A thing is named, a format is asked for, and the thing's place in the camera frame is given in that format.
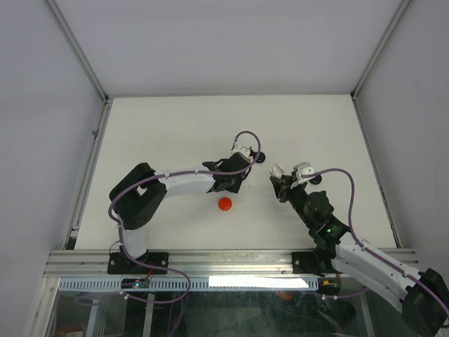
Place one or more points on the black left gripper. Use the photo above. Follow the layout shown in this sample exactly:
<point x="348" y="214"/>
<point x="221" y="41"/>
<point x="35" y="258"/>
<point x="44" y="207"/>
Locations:
<point x="235" y="188"/>

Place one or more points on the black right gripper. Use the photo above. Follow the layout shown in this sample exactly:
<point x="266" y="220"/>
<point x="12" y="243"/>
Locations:
<point x="282" y="187"/>

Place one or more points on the red round charging case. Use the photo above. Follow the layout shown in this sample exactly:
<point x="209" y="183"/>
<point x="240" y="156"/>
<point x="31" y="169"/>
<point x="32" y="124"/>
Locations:
<point x="225" y="204"/>

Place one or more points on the black earbud with case lid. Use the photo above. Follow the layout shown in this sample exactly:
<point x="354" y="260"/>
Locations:
<point x="260" y="158"/>

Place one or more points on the white round charging case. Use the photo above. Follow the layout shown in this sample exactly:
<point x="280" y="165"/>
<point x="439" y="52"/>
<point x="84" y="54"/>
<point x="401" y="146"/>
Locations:
<point x="277" y="171"/>

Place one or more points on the black round charging case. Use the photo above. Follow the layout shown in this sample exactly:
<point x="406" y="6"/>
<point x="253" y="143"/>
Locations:
<point x="316" y="180"/>

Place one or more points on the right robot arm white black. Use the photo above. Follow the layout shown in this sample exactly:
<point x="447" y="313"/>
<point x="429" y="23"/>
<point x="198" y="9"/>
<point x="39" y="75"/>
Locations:
<point x="421" y="297"/>

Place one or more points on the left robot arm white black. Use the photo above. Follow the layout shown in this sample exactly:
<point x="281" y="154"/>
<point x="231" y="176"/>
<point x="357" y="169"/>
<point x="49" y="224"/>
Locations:
<point x="136" y="198"/>

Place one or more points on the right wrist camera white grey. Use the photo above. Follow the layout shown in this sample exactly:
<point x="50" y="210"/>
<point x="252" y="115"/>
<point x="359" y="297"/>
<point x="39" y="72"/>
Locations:
<point x="303" y="172"/>

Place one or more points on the wrist camera white grey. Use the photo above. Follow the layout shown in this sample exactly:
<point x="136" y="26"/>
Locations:
<point x="303" y="172"/>
<point x="242" y="147"/>

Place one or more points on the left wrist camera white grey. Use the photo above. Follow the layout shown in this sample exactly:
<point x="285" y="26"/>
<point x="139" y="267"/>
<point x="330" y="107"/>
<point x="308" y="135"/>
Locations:
<point x="242" y="147"/>

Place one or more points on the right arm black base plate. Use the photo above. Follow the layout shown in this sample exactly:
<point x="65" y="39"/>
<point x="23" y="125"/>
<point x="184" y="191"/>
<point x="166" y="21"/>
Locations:
<point x="311" y="262"/>

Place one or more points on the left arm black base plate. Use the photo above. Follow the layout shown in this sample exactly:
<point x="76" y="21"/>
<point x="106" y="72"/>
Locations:
<point x="151" y="262"/>

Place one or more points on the aluminium frame post left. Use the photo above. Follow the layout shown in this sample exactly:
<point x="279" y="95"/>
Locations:
<point x="75" y="47"/>

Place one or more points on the aluminium frame post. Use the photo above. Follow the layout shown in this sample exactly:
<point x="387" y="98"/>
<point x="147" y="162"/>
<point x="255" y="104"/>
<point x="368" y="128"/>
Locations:
<point x="387" y="34"/>
<point x="75" y="47"/>

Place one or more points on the aluminium mounting rail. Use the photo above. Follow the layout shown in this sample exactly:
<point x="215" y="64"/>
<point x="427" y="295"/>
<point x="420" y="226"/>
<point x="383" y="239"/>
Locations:
<point x="195" y="263"/>

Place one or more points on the white slotted cable duct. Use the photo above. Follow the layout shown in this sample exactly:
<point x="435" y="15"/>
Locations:
<point x="181" y="284"/>

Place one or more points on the aluminium frame post right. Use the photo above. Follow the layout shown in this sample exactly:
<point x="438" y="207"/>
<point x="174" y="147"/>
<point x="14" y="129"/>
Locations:
<point x="387" y="34"/>

